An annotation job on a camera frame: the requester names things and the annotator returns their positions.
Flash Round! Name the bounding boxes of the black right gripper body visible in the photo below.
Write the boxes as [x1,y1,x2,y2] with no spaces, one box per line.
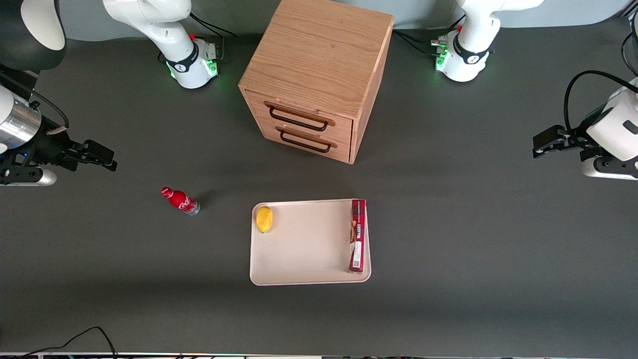
[29,130,86,172]

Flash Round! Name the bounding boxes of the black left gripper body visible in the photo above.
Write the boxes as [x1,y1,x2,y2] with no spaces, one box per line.
[562,126,601,152]

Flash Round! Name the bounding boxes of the red coke bottle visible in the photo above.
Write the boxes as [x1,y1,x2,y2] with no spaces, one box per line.
[160,186,201,216]

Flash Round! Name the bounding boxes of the beige plastic tray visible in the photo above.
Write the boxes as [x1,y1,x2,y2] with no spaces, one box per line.
[249,199,372,286]

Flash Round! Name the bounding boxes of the yellow lemon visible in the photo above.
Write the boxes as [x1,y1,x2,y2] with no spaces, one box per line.
[256,205,274,234]

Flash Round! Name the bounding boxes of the red cookie box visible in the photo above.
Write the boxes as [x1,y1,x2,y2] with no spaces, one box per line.
[348,199,367,273]

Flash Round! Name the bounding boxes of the wooden drawer cabinet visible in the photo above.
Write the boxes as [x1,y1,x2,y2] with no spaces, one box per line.
[238,0,394,165]

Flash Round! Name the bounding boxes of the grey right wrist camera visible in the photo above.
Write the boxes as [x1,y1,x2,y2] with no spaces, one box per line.
[0,167,57,186]

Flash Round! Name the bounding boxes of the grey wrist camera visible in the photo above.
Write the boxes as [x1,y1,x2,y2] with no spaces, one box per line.
[0,167,57,186]
[581,157,638,180]

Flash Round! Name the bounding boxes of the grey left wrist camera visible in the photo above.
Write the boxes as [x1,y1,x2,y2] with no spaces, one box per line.
[581,157,638,180]

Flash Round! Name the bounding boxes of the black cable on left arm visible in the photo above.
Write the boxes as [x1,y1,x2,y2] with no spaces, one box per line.
[564,70,638,133]

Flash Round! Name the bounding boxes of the black cable at picture border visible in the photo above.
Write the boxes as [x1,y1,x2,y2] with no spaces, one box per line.
[621,12,638,77]

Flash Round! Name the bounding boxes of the black cables at left base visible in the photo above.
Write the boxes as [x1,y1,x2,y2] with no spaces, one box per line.
[393,15,467,56]

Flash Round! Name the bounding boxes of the black cables at base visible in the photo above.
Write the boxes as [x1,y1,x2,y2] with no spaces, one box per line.
[188,12,238,62]
[393,15,467,56]

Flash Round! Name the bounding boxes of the black cable at table edge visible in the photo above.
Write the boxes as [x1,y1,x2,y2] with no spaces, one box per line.
[15,326,118,359]

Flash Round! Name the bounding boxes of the black cables at right base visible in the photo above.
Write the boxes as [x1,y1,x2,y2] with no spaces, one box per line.
[188,12,238,62]

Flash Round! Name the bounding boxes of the black wide drawer handle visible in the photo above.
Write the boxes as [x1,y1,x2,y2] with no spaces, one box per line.
[264,101,336,132]

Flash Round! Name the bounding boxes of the black narrow drawer handle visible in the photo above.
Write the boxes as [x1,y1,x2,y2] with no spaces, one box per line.
[276,126,338,154]

